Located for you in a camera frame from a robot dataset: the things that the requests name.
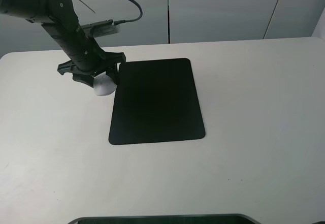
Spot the black mouse pad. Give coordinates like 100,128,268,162
108,58,206,145

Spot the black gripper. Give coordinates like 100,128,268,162
42,23,126,87

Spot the white computer mouse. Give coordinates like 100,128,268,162
93,73,117,96

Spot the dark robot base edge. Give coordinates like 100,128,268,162
69,214,259,223

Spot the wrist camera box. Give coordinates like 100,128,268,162
81,19,120,38

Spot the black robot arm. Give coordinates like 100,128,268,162
1,0,126,87

